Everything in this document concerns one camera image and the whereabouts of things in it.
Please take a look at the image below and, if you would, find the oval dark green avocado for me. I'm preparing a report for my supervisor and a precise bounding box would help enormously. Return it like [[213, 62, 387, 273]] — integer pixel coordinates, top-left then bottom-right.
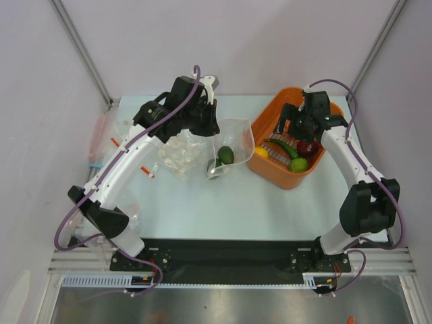
[[217, 146, 234, 165]]

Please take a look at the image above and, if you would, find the orange plastic basket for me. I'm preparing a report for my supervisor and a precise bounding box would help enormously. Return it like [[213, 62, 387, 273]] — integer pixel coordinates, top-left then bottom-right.
[[247, 87, 344, 190]]

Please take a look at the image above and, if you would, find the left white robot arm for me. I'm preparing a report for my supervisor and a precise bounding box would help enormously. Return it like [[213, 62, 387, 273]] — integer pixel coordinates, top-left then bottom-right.
[[68, 74, 220, 270]]

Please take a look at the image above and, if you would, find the aluminium front rail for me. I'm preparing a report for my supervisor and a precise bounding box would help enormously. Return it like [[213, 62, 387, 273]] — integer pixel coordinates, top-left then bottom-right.
[[47, 247, 416, 276]]

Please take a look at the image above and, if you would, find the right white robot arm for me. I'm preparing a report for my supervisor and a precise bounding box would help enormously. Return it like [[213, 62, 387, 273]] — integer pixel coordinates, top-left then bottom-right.
[[275, 90, 400, 271]]

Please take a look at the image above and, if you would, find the crumpled clear bag middle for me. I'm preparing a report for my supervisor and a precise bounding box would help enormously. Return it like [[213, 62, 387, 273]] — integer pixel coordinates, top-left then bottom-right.
[[157, 130, 215, 181]]

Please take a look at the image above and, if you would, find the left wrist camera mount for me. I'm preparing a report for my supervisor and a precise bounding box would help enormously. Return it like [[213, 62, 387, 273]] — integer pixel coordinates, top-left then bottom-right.
[[190, 72, 219, 105]]

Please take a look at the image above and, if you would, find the yellow lemon left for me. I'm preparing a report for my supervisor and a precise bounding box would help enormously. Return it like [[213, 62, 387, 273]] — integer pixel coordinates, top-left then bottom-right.
[[254, 146, 269, 159]]

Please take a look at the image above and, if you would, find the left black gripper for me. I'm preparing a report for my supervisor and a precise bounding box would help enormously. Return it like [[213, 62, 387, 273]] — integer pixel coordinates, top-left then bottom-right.
[[181, 97, 219, 137]]

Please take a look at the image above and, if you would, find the green chili pepper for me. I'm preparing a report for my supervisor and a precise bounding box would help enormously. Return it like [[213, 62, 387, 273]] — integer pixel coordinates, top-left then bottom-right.
[[264, 138, 300, 159]]

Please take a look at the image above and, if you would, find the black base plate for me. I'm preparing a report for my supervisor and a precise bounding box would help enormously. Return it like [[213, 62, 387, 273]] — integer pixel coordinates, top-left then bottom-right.
[[109, 238, 353, 283]]

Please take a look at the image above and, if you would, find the dark red apple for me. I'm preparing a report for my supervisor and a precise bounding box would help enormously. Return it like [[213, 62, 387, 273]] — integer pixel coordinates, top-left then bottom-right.
[[296, 141, 320, 158]]

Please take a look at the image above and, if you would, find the clear dotted zip bag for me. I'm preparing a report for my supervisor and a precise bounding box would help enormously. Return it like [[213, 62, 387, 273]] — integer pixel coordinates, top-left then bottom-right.
[[207, 118, 255, 180]]

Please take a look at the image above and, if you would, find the green lime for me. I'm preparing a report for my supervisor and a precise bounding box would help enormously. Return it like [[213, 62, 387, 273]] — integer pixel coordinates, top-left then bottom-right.
[[288, 157, 308, 173]]

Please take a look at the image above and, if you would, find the white slotted cable duct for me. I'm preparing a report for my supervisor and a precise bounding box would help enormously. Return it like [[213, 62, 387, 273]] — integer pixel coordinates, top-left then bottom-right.
[[61, 274, 336, 290]]

